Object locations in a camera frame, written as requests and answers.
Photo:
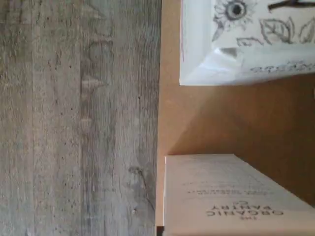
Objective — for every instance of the white box green strip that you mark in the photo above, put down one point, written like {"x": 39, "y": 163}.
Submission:
{"x": 221, "y": 196}

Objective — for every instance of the white box pink strip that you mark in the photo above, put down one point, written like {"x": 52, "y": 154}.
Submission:
{"x": 233, "y": 24}

